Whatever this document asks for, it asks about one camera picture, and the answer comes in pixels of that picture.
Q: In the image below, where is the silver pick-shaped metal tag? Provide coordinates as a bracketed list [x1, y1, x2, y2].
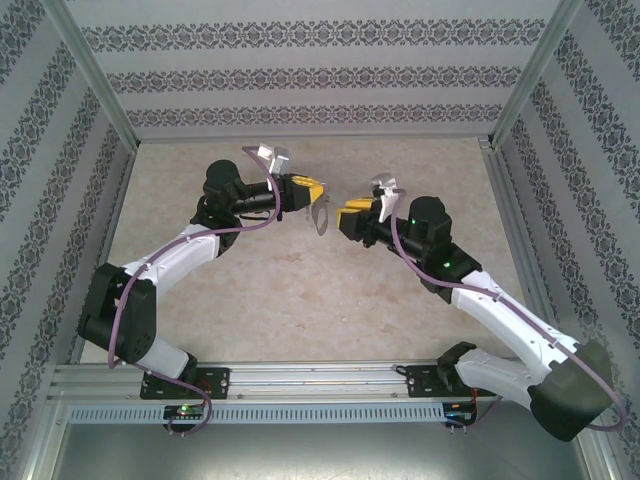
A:
[305, 198, 332, 236]

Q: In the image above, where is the right green circuit board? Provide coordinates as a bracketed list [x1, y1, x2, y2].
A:
[444, 401, 477, 425]

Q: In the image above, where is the green circuit board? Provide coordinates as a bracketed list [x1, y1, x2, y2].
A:
[444, 401, 477, 425]
[163, 403, 207, 420]

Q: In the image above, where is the grey metal bottom panel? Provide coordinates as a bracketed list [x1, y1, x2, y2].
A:
[49, 423, 589, 480]

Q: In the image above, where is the left green circuit board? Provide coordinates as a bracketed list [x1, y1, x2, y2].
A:
[163, 403, 207, 420]

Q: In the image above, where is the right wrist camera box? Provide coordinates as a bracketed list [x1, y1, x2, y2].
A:
[368, 172, 407, 224]

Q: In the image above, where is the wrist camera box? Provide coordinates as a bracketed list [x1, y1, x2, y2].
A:
[368, 172, 407, 224]
[257, 143, 291, 176]

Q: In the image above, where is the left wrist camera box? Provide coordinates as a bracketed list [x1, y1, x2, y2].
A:
[257, 143, 291, 176]

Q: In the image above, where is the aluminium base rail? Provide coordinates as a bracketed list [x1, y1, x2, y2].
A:
[48, 362, 504, 401]

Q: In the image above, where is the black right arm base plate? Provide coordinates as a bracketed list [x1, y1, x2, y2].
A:
[404, 363, 484, 400]

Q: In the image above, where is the aluminium corner frame post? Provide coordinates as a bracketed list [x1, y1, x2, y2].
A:
[487, 0, 585, 150]
[38, 0, 142, 147]

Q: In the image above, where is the slotted grey cable duct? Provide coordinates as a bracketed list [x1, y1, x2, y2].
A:
[66, 402, 447, 425]

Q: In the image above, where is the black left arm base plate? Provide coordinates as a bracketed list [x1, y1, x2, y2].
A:
[139, 367, 232, 401]

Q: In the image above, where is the aluminium front frame beam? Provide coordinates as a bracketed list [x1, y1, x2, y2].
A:
[7, 392, 71, 480]
[573, 432, 620, 480]

